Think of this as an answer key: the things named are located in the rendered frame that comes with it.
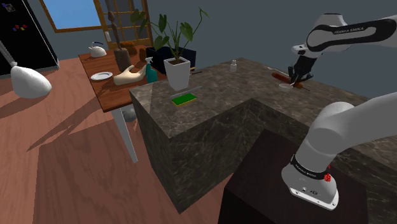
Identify thin silver spoon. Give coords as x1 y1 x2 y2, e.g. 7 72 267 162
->
267 66 290 77

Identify green yellow sponge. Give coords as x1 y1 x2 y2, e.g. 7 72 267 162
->
171 93 198 108

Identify green plant in white pot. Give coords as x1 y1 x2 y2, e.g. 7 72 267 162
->
130 7 210 92

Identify dark robot stand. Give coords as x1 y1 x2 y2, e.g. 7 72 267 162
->
217 129 370 224

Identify black box appliance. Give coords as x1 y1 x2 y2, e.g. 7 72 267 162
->
145 46 197 75

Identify teal spray bottle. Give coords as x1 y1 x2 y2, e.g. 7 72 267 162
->
144 57 158 84

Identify brown bread loaf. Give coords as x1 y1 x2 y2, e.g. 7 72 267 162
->
120 41 148 62

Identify beige hand sculpture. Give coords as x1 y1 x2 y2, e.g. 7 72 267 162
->
113 64 148 87

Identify grey round object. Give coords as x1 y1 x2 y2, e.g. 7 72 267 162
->
122 106 137 123

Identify tall brown wooden statue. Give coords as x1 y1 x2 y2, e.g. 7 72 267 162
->
106 10 133 73

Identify wooden glass pane door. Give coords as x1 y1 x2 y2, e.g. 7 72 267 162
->
92 0 154 51

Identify wooden table with white legs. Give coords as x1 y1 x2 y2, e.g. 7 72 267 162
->
78 44 162 164

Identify white plate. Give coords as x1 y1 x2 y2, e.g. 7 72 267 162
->
90 71 114 81

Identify white kettle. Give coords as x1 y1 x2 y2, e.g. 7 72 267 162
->
88 41 108 59

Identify wood framed window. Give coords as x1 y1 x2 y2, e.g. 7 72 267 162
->
38 0 104 34

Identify white teardrop-shaped object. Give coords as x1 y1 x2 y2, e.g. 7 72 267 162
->
0 39 53 100

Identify black refrigerator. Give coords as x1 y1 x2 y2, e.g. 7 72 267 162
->
0 0 60 77

